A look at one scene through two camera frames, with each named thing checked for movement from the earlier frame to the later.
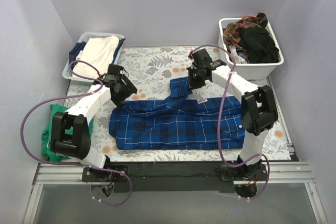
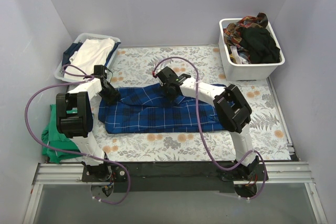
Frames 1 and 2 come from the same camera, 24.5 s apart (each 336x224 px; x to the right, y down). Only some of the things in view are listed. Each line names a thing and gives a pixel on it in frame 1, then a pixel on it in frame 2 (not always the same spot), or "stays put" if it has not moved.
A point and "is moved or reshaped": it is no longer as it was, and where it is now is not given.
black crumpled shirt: [260, 47] stays put
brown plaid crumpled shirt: [231, 32] stays put
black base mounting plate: [175, 177] stays put
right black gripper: [196, 81] -> [170, 91]
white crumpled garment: [238, 59] stays put
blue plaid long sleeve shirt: [181, 121] is moved or reshaped
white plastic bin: [256, 71] stays put
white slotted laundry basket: [119, 35] -> [105, 36]
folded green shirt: [46, 135] stays put
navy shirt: [76, 48] -> [68, 52]
